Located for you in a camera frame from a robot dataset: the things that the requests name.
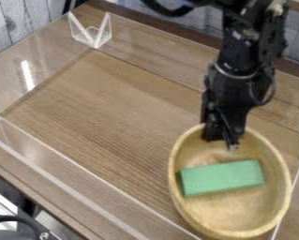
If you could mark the wooden oval bowl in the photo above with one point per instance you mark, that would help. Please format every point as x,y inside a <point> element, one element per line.
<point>232,193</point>

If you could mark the clear acrylic corner bracket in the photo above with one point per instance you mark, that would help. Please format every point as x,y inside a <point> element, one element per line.
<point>91,36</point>

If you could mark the green rectangular block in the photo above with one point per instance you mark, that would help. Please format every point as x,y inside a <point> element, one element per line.
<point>221,177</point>

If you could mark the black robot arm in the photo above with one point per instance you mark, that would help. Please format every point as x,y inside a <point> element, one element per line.
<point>254,27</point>

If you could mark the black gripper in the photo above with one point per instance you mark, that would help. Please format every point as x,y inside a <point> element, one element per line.
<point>232,95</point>

